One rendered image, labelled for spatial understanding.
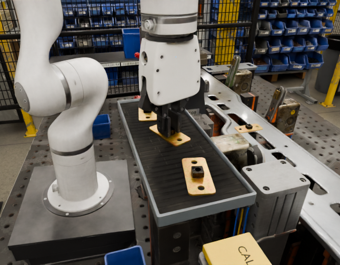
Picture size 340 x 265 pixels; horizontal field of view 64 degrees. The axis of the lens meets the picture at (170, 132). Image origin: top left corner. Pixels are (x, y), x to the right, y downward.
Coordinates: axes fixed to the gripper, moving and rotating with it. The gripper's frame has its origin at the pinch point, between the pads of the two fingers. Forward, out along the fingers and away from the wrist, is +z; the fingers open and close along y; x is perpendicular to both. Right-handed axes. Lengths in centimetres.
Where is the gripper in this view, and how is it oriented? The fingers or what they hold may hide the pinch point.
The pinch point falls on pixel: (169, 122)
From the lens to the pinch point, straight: 49.4
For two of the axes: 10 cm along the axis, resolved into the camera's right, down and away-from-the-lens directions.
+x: -6.2, -4.0, 6.8
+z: 0.0, 8.6, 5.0
